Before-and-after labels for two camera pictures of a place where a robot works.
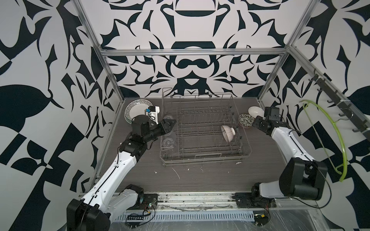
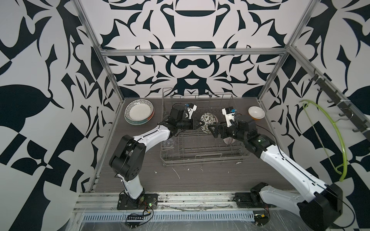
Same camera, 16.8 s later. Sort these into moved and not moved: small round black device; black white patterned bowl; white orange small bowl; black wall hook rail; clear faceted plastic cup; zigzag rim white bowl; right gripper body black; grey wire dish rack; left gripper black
Moved: left gripper black; black white patterned bowl; right gripper body black
Not moved: black wall hook rail; small round black device; clear faceted plastic cup; grey wire dish rack; zigzag rim white bowl; white orange small bowl
